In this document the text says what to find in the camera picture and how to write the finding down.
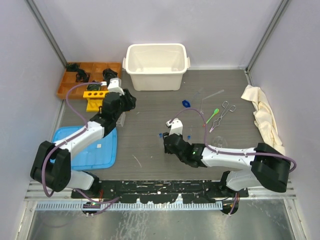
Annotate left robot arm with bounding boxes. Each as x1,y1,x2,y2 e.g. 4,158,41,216
30,88,137,198

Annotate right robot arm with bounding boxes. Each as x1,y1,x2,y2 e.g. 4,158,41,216
163,132,291,197

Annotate yellow test tube rack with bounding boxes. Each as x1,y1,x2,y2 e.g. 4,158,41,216
82,90,109,112

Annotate clear plastic tube rack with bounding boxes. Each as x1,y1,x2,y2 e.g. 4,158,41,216
116,112,126,127

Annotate rolled tie yellow floral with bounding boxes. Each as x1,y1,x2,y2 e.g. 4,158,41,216
86,80,101,92

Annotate rolled tie brown blue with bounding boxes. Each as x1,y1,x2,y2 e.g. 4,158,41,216
102,68,118,81

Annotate blue hexagonal cap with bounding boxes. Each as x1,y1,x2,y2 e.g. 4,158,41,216
182,99,191,108

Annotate white plastic bin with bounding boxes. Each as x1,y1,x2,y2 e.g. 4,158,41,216
122,43,191,91

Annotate rolled tie orange pattern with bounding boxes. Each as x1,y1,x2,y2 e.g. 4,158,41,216
75,68,90,83

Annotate wooden compartment tray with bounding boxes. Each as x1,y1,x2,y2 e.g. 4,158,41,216
55,61,123,100

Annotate green rainbow spoon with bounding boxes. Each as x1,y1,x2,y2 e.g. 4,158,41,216
205,108,220,125

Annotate blue plastic tray lid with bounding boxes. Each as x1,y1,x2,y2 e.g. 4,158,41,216
49,125,118,171

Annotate rolled tie dark green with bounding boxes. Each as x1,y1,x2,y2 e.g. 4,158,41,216
66,62,79,72

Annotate metal crucible tongs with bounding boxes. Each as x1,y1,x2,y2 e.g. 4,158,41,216
209,101,237,133

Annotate cream cloth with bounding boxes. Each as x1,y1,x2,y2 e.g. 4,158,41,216
241,84,286,155

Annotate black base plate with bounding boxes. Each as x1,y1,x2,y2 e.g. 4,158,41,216
71,179,250,205

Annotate aluminium rail frame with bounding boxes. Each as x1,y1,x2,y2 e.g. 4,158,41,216
24,180,296,215

